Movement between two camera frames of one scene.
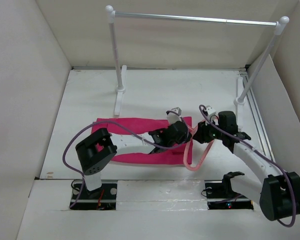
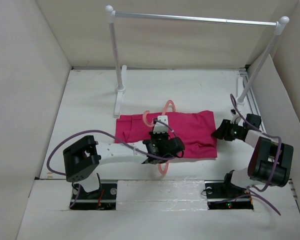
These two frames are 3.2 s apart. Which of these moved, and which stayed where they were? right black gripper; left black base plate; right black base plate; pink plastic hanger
Moved: pink plastic hanger; right black gripper
Stayed: left black base plate; right black base plate
